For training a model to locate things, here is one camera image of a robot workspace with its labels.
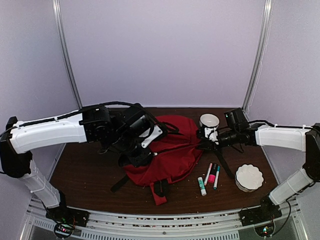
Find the white scalloped dish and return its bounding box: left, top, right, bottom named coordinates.
left=235, top=164, right=264, bottom=193

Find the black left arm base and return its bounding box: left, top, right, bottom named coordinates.
left=43, top=197, right=90, bottom=227

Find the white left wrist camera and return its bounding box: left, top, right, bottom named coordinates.
left=139, top=125, right=163, bottom=149

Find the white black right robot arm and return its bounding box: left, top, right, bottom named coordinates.
left=197, top=108, right=320, bottom=221

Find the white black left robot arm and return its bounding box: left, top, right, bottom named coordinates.
left=0, top=102, right=164, bottom=222

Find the black pink highlighter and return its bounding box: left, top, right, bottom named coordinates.
left=208, top=163, right=218, bottom=184

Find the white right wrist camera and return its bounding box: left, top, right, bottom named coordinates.
left=196, top=127, right=219, bottom=145

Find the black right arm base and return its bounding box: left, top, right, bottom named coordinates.
left=239, top=195, right=282, bottom=226

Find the red backpack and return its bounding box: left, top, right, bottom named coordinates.
left=110, top=114, right=236, bottom=206

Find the white dark-rimmed bowl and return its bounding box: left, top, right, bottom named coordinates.
left=199, top=113, right=220, bottom=130

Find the aluminium frame post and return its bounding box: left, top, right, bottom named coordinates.
left=52, top=0, right=83, bottom=109
left=242, top=0, right=274, bottom=114

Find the right aluminium frame post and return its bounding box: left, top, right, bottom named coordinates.
left=242, top=0, right=274, bottom=114

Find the white teal marker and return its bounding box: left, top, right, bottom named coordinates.
left=213, top=166, right=220, bottom=190

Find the left aluminium frame post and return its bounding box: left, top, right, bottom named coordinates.
left=52, top=0, right=83, bottom=109

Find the white pink marker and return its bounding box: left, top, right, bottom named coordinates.
left=203, top=162, right=213, bottom=186

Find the aluminium front rail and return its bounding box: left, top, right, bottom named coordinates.
left=18, top=197, right=310, bottom=240

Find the white green glue stick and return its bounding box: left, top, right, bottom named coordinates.
left=197, top=176, right=207, bottom=196

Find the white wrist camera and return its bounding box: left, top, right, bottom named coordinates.
left=196, top=127, right=219, bottom=145
left=139, top=125, right=163, bottom=149

